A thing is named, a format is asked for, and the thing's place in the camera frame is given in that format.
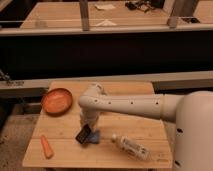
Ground white paper sheet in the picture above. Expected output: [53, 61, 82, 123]
[95, 4, 116, 10]

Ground clear plastic bottle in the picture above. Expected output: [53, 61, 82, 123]
[111, 134, 149, 160]

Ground wooden cutting board table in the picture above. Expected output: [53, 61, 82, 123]
[22, 81, 172, 169]

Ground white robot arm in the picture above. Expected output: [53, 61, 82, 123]
[78, 83, 213, 171]

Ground grey metal post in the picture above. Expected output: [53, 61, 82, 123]
[79, 0, 90, 31]

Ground black cables and tools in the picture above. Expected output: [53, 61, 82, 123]
[124, 0, 165, 13]

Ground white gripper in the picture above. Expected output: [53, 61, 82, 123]
[75, 112, 99, 144]

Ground orange carrot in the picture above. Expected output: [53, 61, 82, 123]
[41, 135, 54, 159]

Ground orange bowl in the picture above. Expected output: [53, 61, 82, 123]
[41, 88, 73, 116]

